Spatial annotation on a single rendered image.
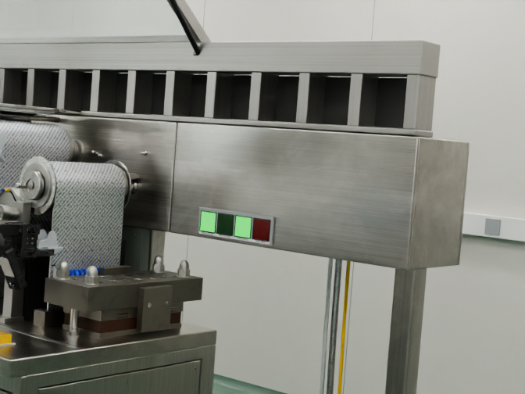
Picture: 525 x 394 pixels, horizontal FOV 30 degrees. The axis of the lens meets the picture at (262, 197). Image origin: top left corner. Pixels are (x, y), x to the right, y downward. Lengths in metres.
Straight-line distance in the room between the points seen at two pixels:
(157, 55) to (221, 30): 3.01
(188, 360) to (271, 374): 2.95
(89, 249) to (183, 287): 0.26
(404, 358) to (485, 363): 2.36
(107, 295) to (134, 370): 0.19
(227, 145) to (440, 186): 0.57
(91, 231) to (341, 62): 0.79
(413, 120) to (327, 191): 0.28
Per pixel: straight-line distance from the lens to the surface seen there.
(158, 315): 2.50
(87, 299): 2.36
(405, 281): 2.40
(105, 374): 2.36
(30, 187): 2.54
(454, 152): 2.35
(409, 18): 5.00
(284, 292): 5.37
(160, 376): 2.50
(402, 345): 2.43
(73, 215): 2.55
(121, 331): 2.47
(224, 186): 2.53
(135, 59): 2.80
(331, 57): 2.35
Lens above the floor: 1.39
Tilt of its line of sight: 3 degrees down
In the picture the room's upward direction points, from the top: 4 degrees clockwise
